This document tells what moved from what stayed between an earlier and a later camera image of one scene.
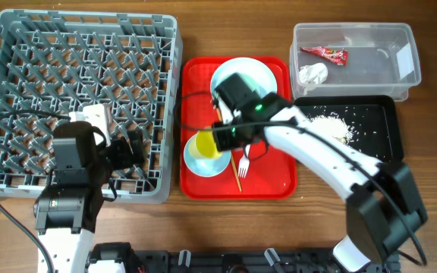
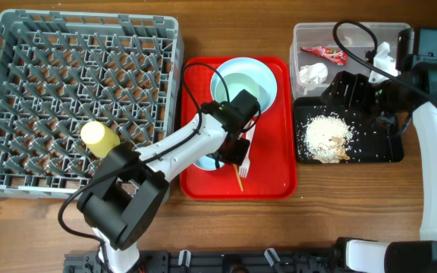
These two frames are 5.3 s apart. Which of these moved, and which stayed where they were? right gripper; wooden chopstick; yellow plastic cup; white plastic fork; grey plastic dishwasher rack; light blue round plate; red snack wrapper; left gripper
Moved: right gripper; left gripper; yellow plastic cup
Stayed: white plastic fork; wooden chopstick; grey plastic dishwasher rack; light blue round plate; red snack wrapper
